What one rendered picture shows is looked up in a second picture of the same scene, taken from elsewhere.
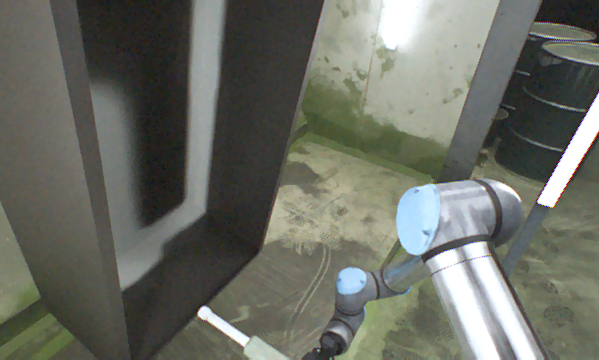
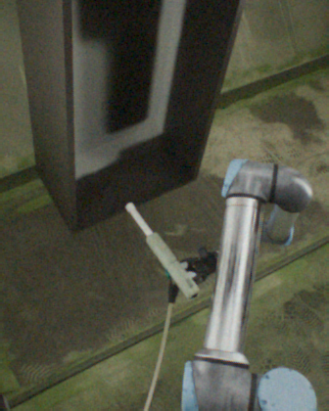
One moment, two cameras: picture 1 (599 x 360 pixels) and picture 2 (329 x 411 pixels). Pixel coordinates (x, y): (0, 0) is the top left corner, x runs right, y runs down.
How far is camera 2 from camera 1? 120 cm
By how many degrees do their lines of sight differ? 24
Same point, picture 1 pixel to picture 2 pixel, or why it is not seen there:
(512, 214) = (283, 190)
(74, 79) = (68, 78)
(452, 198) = (248, 170)
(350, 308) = not seen: hidden behind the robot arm
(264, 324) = (193, 245)
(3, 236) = (18, 112)
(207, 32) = (175, 2)
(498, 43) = not seen: outside the picture
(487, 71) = not seen: outside the picture
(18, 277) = (22, 145)
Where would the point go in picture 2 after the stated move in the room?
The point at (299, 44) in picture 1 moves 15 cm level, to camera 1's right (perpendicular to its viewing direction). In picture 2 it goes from (225, 35) to (267, 47)
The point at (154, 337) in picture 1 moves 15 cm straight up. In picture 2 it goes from (95, 213) to (92, 188)
